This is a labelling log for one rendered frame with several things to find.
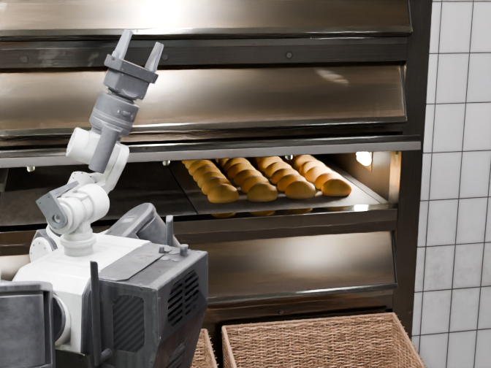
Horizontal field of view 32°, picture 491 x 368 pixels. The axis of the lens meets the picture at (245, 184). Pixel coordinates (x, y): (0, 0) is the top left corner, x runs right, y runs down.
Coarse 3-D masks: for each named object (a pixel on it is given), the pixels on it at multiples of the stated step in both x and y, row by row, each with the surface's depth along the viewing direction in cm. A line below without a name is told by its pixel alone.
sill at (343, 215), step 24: (192, 216) 252; (216, 216) 253; (240, 216) 253; (264, 216) 253; (288, 216) 255; (312, 216) 257; (336, 216) 259; (360, 216) 260; (384, 216) 262; (0, 240) 237; (24, 240) 239
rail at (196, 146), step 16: (160, 144) 227; (176, 144) 227; (192, 144) 228; (208, 144) 229; (224, 144) 230; (240, 144) 231; (256, 144) 232; (272, 144) 233; (288, 144) 234; (304, 144) 235; (320, 144) 236; (336, 144) 237
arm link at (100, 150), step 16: (96, 112) 178; (96, 128) 178; (112, 128) 176; (128, 128) 179; (80, 144) 177; (96, 144) 178; (112, 144) 175; (80, 160) 179; (96, 160) 175; (112, 160) 180
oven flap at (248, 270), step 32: (0, 256) 241; (224, 256) 255; (256, 256) 257; (288, 256) 260; (320, 256) 262; (352, 256) 264; (384, 256) 266; (224, 288) 254; (256, 288) 256; (288, 288) 259; (320, 288) 259; (352, 288) 261; (384, 288) 263
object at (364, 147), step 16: (352, 144) 238; (368, 144) 239; (384, 144) 240; (400, 144) 242; (416, 144) 243; (0, 160) 217; (16, 160) 218; (32, 160) 219; (48, 160) 220; (64, 160) 221; (128, 160) 225; (144, 160) 226; (160, 160) 227; (176, 160) 228
